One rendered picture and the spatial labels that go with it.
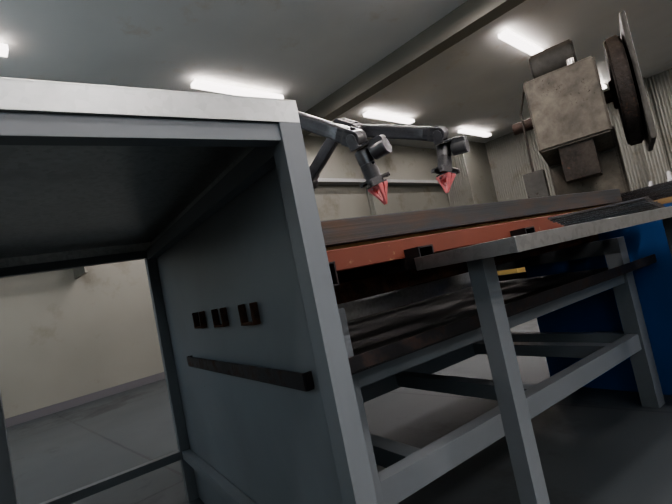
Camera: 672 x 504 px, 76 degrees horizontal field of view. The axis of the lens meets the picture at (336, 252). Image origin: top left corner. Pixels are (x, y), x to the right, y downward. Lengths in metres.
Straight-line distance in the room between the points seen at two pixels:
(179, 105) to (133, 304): 4.92
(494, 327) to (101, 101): 0.79
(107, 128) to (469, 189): 9.70
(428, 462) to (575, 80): 3.91
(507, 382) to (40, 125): 0.89
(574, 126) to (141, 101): 4.11
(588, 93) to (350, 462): 4.12
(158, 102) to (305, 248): 0.30
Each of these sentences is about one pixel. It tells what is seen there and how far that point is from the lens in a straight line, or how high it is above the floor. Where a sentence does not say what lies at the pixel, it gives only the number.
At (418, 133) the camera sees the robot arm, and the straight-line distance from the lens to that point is 1.86.
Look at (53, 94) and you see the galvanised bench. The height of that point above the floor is 1.03.
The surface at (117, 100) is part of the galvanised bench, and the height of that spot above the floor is 1.03.
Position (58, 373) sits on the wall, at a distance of 5.35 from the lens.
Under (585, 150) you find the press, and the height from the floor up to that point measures 1.41.
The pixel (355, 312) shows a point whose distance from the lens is 1.92.
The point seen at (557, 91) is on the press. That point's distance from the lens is 4.58.
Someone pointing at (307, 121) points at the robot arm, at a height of 1.32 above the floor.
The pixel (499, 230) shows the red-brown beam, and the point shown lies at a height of 0.78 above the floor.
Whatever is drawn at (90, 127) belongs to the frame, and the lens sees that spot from 0.65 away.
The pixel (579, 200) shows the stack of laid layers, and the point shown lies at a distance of 1.81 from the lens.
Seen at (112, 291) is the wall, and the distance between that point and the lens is 5.49.
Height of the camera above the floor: 0.74
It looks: 4 degrees up
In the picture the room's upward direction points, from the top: 12 degrees counter-clockwise
